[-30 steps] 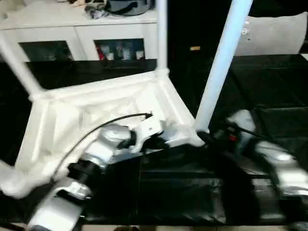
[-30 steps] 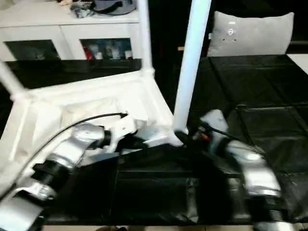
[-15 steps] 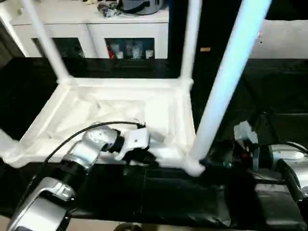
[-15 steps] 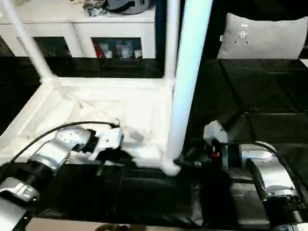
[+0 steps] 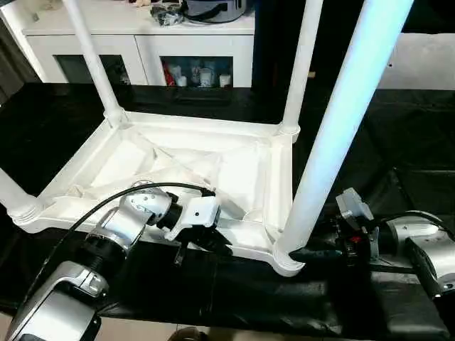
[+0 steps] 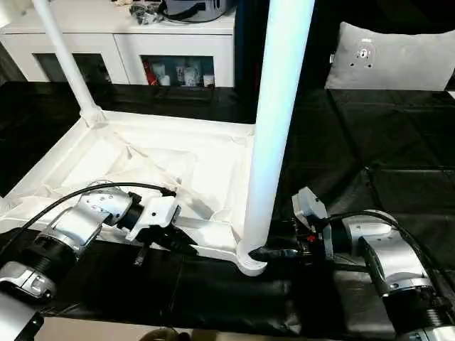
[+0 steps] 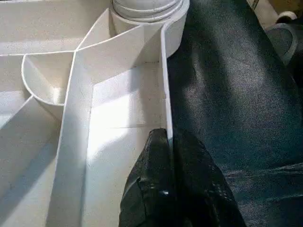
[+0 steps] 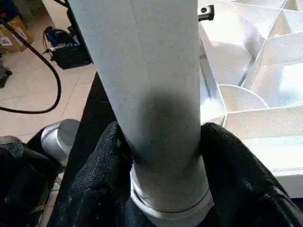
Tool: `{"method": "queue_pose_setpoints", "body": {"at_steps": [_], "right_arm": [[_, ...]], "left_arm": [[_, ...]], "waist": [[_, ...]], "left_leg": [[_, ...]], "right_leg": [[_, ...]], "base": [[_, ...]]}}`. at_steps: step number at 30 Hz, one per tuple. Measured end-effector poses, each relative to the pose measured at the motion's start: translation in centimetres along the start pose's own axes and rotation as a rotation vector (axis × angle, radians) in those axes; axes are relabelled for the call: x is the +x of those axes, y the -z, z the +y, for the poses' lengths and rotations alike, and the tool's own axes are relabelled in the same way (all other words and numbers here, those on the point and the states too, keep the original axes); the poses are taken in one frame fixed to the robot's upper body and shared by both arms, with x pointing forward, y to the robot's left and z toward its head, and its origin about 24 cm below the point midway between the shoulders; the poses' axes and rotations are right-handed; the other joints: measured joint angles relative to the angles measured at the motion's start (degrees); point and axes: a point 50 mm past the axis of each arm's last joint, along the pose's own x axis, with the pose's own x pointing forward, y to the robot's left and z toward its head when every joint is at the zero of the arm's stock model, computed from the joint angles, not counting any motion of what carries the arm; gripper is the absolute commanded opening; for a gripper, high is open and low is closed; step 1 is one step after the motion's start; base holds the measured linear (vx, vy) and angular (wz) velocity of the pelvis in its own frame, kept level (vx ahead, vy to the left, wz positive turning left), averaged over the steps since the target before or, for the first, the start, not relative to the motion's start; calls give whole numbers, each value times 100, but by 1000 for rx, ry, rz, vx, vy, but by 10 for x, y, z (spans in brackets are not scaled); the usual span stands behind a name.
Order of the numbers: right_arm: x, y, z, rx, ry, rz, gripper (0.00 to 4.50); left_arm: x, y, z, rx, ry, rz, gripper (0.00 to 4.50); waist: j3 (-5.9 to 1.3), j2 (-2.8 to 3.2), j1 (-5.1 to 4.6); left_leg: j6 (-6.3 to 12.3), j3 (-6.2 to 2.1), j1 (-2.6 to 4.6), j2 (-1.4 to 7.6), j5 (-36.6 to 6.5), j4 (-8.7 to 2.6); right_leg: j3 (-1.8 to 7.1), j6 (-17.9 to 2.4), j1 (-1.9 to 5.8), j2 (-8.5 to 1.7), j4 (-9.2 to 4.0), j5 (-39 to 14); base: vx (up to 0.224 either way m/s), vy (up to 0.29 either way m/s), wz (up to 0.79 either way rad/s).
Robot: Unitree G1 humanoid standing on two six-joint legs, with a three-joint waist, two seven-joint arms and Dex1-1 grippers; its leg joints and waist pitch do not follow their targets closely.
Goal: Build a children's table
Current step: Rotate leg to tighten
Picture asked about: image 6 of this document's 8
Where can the grey helmet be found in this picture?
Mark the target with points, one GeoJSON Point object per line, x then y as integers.
{"type": "Point", "coordinates": [195, 10]}

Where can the white plastic table top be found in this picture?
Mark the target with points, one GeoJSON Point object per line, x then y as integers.
{"type": "Point", "coordinates": [106, 160]}

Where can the white sideboard with glass doors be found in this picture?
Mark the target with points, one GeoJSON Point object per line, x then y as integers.
{"type": "Point", "coordinates": [106, 39]}

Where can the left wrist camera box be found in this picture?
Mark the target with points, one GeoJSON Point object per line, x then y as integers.
{"type": "Point", "coordinates": [156, 213]}

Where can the dark clutter pile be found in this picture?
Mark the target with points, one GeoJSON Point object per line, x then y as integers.
{"type": "Point", "coordinates": [145, 14]}

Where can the black cabinet with gold label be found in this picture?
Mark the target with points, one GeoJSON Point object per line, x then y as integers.
{"type": "Point", "coordinates": [249, 42]}

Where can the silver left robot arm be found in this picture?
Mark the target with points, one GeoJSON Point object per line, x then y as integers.
{"type": "Point", "coordinates": [78, 216]}

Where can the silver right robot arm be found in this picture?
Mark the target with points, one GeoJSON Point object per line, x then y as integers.
{"type": "Point", "coordinates": [391, 248]}

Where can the white plastic table leg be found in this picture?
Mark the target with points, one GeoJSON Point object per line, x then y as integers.
{"type": "Point", "coordinates": [67, 60]}
{"type": "Point", "coordinates": [277, 106]}

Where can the grey cushion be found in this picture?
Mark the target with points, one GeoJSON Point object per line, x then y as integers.
{"type": "Point", "coordinates": [391, 57]}

